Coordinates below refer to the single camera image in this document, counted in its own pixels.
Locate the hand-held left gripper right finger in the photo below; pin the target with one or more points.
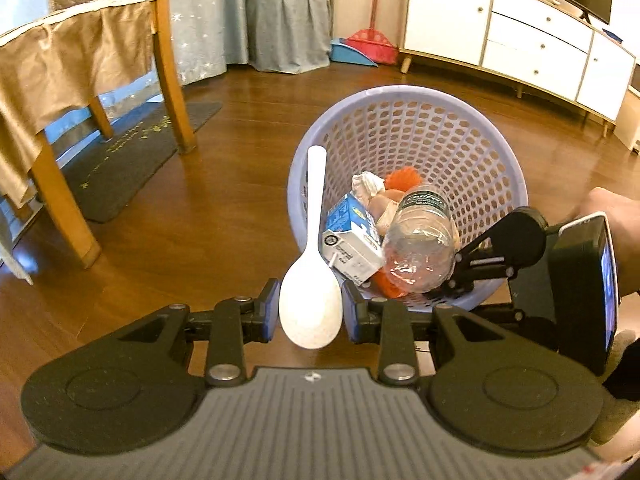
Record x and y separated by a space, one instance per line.
348 312

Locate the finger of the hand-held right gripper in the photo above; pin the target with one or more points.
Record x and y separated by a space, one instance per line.
480 260
500 314

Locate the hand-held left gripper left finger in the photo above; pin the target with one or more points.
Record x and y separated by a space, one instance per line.
271 302

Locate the white plastic spoon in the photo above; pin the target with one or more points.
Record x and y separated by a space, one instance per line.
310 300

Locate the clear plastic water bottle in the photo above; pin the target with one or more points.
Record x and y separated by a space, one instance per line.
420 245

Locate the blue milk carton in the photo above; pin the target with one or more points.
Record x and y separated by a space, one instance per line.
350 250

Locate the orange mesh bag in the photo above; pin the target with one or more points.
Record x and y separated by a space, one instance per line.
404 179

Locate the white tissue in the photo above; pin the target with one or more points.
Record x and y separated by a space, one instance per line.
367 184

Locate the lavender plastic basket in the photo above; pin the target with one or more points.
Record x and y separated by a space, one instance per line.
400 91

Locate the person's right hand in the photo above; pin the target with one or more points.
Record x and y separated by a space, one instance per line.
625 240

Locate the dark floor mat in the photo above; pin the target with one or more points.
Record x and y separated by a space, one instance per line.
130 160

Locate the wooden chair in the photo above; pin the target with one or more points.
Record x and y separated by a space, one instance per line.
170 85

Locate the red broom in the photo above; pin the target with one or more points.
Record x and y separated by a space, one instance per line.
372 42

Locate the blue dustpan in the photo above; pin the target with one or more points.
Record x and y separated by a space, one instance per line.
350 54

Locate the white wooden cabinet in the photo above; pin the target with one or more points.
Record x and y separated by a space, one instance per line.
450 15

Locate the grey curtain with lace trim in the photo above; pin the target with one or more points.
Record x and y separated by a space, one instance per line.
287 25

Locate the tan chair cloth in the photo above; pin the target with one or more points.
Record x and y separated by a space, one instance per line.
60 60

